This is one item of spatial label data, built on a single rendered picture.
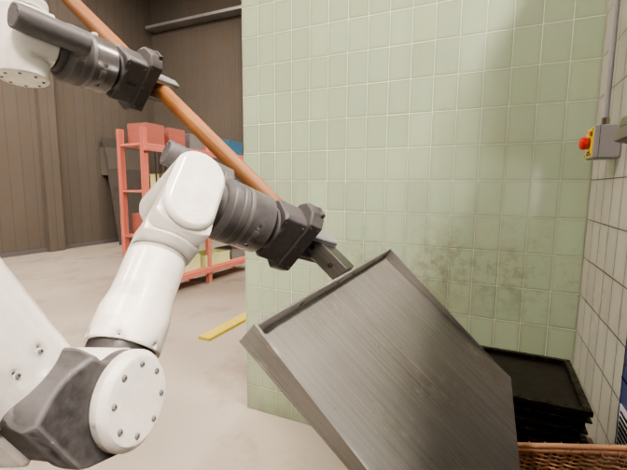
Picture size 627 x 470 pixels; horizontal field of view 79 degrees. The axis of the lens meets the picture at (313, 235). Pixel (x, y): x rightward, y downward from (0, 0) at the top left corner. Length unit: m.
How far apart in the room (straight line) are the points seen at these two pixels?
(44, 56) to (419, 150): 1.46
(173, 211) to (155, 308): 0.10
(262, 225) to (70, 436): 0.32
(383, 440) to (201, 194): 0.33
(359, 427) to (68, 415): 0.26
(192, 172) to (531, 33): 1.62
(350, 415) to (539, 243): 1.47
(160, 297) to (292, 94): 1.75
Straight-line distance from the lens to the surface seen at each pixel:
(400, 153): 1.84
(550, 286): 1.85
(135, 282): 0.43
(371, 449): 0.44
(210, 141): 0.73
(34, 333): 0.31
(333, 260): 0.61
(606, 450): 0.99
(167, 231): 0.44
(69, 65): 0.74
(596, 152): 1.47
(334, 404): 0.43
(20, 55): 0.70
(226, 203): 0.51
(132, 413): 0.36
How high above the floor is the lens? 1.31
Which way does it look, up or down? 7 degrees down
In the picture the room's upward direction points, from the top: straight up
